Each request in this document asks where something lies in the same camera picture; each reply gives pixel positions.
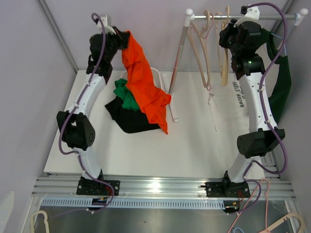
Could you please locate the metal clothes rack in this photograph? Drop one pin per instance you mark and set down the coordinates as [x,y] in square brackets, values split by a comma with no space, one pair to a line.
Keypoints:
[190,16]

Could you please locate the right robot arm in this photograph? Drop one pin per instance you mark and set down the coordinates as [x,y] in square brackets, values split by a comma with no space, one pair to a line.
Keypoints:
[243,42]

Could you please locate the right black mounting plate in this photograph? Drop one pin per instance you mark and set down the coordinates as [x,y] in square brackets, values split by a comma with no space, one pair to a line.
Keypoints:
[213,189]

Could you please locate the slotted cable duct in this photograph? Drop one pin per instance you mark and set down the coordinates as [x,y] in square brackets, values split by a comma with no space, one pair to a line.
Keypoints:
[134,203]

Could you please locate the black t shirt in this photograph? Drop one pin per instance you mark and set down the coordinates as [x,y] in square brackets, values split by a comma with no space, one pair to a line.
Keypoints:
[128,120]

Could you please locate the black mounting plate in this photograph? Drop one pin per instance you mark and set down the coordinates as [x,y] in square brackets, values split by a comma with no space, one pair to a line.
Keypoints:
[92,188]
[213,189]

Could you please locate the pink wire hanger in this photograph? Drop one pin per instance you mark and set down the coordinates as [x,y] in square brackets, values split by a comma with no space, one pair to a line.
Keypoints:
[202,36]

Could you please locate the white printed t shirt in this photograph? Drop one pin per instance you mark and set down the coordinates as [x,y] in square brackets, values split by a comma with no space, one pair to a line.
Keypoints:
[228,106]

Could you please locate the beige hanger of orange shirt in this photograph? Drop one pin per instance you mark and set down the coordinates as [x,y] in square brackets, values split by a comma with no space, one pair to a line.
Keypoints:
[223,63]

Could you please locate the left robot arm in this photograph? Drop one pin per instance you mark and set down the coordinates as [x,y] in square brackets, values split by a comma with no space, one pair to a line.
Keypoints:
[77,134]

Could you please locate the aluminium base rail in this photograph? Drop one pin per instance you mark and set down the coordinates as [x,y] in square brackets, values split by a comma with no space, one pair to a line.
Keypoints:
[65,185]

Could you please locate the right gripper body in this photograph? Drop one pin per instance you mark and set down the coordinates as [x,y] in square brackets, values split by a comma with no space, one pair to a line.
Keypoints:
[229,39]

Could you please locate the blue wire hanger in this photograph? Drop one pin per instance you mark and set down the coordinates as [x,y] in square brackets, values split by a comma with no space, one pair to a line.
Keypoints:
[280,38]

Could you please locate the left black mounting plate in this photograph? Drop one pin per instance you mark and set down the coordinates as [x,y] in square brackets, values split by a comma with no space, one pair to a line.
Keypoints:
[92,188]

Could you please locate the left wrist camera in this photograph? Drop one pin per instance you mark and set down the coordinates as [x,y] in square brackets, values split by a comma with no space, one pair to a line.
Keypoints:
[106,20]

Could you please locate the dark green t shirt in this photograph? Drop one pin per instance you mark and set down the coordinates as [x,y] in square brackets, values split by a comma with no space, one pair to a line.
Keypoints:
[283,85]

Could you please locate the pink hanger bottom right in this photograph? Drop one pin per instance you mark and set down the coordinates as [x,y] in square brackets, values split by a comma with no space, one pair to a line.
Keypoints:
[246,207]

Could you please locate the white perforated plastic basket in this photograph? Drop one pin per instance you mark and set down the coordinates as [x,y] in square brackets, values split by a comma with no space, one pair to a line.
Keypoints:
[158,80]

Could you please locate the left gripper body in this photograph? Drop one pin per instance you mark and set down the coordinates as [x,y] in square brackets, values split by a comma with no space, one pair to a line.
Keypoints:
[113,41]

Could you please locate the orange t shirt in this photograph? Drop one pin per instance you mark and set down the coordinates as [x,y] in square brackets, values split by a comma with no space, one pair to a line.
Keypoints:
[151,100]

